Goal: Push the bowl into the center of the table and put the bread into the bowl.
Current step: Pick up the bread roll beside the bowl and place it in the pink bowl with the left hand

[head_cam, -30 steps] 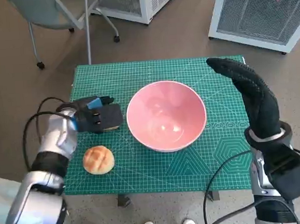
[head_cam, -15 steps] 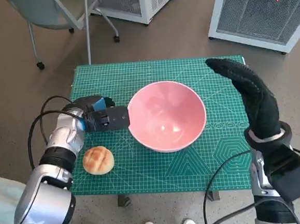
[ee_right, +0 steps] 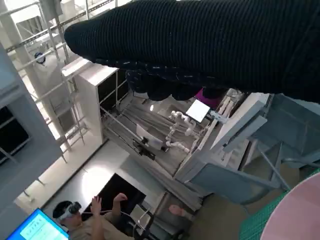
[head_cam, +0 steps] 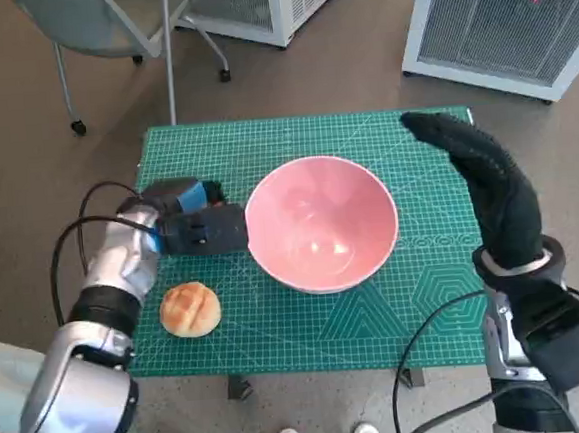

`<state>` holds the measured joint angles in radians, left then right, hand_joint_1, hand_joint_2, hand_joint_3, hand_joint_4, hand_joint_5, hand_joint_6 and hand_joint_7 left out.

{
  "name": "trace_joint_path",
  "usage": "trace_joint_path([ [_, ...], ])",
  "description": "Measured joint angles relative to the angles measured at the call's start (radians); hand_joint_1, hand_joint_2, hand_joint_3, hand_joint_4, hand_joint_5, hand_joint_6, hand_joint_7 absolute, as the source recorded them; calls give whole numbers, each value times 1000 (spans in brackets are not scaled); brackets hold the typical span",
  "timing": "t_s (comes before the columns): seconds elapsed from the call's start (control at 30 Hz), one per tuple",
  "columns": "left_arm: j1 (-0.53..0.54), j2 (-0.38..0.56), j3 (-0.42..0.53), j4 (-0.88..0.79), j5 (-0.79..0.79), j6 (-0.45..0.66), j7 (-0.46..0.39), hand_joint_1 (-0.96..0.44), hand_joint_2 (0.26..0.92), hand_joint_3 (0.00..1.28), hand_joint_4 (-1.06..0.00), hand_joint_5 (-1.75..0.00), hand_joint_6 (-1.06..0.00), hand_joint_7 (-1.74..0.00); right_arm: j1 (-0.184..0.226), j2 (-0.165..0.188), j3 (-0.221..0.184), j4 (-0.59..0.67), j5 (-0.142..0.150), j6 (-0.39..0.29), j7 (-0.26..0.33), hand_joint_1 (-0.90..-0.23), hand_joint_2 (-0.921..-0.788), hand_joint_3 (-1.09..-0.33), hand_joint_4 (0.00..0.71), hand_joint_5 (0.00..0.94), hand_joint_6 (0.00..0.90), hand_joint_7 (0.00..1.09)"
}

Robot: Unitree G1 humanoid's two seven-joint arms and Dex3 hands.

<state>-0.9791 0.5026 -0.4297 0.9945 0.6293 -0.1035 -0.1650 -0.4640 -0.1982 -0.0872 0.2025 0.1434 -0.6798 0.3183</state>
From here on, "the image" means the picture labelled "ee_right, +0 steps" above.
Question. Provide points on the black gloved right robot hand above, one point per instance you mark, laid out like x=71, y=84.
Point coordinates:
x=200, y=37

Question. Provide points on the pink bowl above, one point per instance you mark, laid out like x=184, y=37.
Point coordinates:
x=295, y=215

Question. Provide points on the white square panel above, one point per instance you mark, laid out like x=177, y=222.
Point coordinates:
x=198, y=111

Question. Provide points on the white cabinet dark panels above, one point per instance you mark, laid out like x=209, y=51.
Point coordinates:
x=87, y=85

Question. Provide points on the black desk top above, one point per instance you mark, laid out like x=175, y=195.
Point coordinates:
x=112, y=190

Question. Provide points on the green cutting mat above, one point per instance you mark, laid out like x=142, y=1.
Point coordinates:
x=255, y=220

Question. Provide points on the grey cabinet dark panels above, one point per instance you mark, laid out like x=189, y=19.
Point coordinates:
x=15, y=125

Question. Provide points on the white VR headset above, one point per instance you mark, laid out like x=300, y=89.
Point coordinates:
x=67, y=210

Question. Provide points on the person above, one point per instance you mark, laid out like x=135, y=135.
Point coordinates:
x=87, y=227

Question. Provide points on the blue screen monitor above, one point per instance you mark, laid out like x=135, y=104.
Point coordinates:
x=37, y=227

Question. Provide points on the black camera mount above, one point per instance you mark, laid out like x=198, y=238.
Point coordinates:
x=143, y=148

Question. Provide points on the white pipe scaffold frame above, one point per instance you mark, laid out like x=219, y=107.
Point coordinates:
x=53, y=50

